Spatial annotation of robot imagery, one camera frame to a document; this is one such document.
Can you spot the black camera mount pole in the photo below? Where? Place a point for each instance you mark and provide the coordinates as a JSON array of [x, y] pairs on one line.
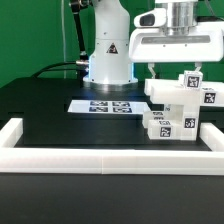
[[76, 7]]

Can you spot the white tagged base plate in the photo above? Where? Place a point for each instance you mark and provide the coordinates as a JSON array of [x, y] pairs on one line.
[[108, 107]]

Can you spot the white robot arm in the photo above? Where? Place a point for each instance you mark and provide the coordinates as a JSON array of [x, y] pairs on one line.
[[169, 33]]

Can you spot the white chair back frame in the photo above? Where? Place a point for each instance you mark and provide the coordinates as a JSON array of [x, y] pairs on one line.
[[173, 92]]

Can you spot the white chair seat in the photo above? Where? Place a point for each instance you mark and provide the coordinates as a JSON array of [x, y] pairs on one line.
[[184, 120]]

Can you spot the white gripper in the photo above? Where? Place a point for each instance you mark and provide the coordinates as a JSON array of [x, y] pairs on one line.
[[203, 43]]

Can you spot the white U-shaped fence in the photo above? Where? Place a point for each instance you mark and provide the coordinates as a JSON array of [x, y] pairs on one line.
[[90, 161]]

